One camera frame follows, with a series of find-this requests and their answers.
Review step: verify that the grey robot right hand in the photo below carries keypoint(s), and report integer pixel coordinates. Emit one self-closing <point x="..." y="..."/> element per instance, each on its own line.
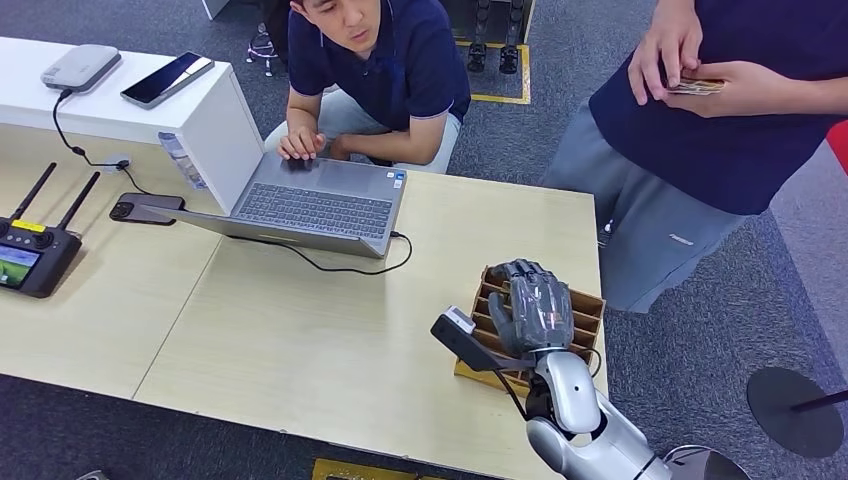
<point x="540" y="311"/>

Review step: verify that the person's left hand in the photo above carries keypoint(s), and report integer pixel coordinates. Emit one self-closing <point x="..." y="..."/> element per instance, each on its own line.
<point x="742" y="89"/>

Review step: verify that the person's right hand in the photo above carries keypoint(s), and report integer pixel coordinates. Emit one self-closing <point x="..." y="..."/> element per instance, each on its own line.
<point x="666" y="46"/>
<point x="299" y="144"/>

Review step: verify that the stack of cards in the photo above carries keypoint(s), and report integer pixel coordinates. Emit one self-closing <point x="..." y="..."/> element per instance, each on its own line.
<point x="696" y="86"/>

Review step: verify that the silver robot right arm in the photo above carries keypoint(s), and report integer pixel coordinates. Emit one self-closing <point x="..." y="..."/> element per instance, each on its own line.
<point x="583" y="424"/>

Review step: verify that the wooden slotted card holder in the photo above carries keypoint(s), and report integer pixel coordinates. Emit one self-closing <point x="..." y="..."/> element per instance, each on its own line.
<point x="586" y="318"/>

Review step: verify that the person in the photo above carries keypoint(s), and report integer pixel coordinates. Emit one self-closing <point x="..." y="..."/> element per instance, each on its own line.
<point x="397" y="73"/>
<point x="715" y="159"/>

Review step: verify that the grey open laptop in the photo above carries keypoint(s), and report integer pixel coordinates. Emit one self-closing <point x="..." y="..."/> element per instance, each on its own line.
<point x="318" y="205"/>

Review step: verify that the chrome stool base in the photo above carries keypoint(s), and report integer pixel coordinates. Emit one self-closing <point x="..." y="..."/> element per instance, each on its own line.
<point x="262" y="50"/>

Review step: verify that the clear plastic bottle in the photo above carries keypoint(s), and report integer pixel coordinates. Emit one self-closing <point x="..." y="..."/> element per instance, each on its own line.
<point x="181" y="159"/>

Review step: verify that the smartphone with silver edge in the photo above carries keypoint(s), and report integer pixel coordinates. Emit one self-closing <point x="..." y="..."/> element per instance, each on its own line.
<point x="167" y="79"/>

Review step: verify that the black robot legs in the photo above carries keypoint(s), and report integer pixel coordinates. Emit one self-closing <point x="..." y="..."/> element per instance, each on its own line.
<point x="509" y="56"/>

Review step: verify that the black smartphone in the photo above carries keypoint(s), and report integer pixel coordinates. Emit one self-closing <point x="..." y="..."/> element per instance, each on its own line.
<point x="146" y="208"/>

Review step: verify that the white box shelf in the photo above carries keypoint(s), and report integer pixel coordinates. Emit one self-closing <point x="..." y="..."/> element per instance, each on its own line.
<point x="132" y="106"/>

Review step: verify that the grey power bank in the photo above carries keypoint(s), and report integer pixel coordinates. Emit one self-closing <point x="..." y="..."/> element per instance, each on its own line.
<point x="81" y="66"/>

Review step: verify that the yellow flat board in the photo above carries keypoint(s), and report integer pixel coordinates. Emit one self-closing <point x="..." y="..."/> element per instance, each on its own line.
<point x="358" y="472"/>

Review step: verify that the black round stand base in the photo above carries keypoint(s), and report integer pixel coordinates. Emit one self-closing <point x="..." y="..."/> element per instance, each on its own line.
<point x="788" y="414"/>

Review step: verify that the black remote controller with antennas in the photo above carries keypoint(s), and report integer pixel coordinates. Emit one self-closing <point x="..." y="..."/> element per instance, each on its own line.
<point x="38" y="255"/>

